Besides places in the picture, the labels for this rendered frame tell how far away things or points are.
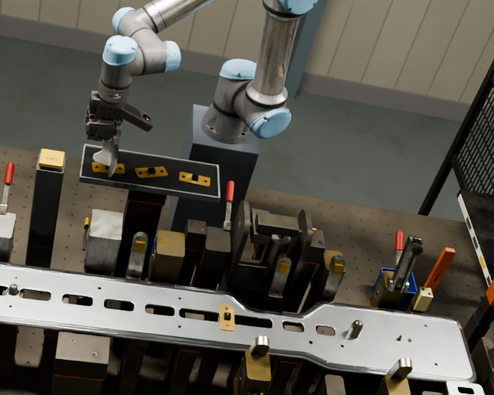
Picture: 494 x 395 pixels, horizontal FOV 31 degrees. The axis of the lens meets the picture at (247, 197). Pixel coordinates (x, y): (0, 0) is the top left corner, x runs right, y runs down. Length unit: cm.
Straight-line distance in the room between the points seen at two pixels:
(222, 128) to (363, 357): 80
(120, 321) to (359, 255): 111
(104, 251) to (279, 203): 101
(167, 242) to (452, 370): 81
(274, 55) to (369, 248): 98
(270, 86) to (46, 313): 84
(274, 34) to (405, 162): 261
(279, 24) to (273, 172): 218
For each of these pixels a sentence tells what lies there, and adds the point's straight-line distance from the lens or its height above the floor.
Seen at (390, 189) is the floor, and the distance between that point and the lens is 461.
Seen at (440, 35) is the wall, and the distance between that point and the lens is 505.
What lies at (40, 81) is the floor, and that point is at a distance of 467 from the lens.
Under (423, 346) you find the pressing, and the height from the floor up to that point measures 100.
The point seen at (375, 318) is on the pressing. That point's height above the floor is 100.
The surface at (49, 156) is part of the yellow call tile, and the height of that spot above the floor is 116.
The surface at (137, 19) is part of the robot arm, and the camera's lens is 227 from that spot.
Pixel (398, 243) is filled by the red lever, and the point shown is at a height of 113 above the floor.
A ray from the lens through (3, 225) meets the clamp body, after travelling 231.
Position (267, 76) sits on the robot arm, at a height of 141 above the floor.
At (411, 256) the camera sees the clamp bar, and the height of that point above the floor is 116.
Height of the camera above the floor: 266
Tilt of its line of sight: 39 degrees down
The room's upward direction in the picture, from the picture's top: 18 degrees clockwise
